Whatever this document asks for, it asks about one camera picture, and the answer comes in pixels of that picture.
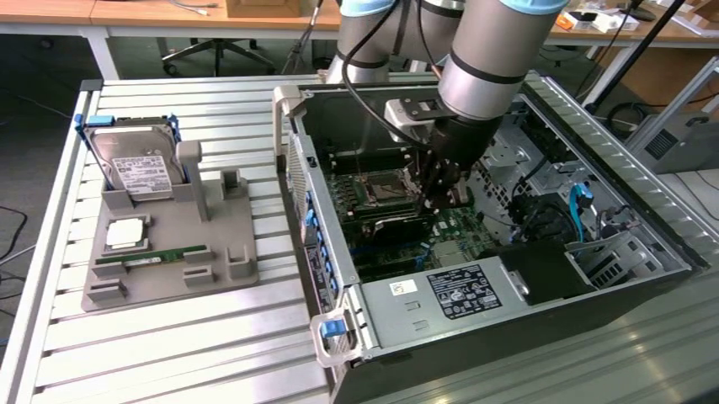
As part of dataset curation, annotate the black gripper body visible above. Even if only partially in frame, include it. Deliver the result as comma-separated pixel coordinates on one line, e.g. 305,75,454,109
427,114,506,169

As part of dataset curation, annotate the green graphics card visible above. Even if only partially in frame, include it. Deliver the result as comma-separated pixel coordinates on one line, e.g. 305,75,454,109
341,210,441,254

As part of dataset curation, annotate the metal socket cover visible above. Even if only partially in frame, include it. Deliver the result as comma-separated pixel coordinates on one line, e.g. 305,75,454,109
397,165,425,195

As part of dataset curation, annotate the CPU socket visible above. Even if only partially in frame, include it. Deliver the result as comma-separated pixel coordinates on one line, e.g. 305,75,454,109
362,171,422,210

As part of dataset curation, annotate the green motherboard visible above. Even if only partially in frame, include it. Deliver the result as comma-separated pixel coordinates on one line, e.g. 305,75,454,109
325,145,510,284

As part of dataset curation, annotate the metal disk bay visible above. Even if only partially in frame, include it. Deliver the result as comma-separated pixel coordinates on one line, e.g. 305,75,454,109
473,119,581,199
563,229,671,292

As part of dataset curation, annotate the thin metal locking lever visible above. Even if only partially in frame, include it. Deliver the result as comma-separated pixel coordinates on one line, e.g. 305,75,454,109
353,141,366,189

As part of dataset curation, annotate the silver chipset heat sink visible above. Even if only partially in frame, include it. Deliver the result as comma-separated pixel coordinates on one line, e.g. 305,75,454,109
430,242,469,267

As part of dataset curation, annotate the long black expansion slot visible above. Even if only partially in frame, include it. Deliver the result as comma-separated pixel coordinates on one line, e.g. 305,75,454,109
354,253,423,273
359,263,431,284

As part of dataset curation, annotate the black plastic shroud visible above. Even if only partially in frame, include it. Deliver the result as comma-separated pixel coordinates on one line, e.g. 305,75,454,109
481,240,601,306

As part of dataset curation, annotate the grey power supply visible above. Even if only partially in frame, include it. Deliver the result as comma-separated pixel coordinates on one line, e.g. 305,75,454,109
359,254,534,351

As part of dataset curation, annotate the white device box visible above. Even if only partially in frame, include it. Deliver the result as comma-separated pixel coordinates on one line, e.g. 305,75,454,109
561,10,642,34

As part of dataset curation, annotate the grey tower computer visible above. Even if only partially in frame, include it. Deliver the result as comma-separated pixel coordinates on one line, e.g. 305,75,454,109
623,111,719,174

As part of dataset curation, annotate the black stand pole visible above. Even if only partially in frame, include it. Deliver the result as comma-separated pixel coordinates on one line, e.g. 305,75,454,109
581,0,690,111

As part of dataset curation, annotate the black open PC case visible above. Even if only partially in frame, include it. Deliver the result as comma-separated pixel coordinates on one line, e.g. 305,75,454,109
273,78,713,404

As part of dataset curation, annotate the wooden desk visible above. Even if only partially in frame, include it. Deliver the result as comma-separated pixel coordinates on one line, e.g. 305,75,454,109
538,0,719,100
0,0,345,81

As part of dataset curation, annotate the brown cardboard box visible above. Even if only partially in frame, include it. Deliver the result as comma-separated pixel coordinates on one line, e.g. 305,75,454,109
226,0,317,19

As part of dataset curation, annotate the grey parts rack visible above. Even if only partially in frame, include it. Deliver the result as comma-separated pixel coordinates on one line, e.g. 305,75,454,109
82,141,261,313

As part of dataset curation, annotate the black office chair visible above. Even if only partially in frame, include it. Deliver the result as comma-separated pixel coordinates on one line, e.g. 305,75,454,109
161,36,278,77

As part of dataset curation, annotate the green RAM stick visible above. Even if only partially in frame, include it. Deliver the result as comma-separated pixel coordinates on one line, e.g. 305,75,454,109
94,245,210,267

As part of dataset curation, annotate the silver hard disk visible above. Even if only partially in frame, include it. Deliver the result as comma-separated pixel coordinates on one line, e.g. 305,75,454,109
83,125,189,198

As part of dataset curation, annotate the silver CPU chip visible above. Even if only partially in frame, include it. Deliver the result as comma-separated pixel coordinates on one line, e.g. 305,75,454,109
105,217,150,250

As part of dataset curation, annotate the blue disk caddy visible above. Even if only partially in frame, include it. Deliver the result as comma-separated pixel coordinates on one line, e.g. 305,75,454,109
73,112,182,191

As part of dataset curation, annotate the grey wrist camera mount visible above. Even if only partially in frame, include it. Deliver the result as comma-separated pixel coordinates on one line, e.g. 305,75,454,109
383,97,453,143

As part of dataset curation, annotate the black wire bundle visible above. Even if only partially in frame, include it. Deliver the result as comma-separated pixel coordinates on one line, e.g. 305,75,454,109
502,195,573,247

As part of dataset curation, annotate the blue SATA wire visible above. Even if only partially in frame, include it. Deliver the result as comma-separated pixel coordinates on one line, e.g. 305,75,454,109
567,181,595,246

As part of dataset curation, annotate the black camera cable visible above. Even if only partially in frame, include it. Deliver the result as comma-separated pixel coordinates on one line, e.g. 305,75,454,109
279,0,438,153

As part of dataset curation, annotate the white cable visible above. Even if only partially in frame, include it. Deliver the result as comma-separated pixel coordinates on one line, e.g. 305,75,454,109
171,0,214,16

